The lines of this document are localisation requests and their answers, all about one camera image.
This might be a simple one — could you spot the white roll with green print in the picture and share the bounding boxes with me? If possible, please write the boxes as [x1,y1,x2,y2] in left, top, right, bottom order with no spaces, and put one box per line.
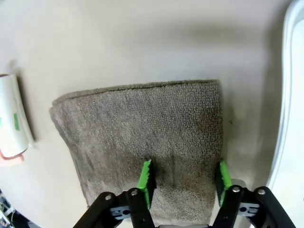
[0,73,37,167]

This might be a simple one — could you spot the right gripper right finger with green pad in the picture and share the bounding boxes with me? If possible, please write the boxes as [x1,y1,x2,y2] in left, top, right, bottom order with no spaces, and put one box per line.
[212,159,297,228]

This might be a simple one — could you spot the brown terry towel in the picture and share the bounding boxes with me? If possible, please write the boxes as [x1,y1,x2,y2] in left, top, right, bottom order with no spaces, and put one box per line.
[49,79,225,225]

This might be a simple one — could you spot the silver metal tray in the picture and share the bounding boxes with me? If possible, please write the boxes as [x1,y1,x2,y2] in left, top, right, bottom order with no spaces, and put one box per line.
[265,0,304,228]

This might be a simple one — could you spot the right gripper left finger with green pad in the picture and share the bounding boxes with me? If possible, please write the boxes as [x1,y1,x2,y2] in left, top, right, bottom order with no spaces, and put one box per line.
[72,159,157,228]

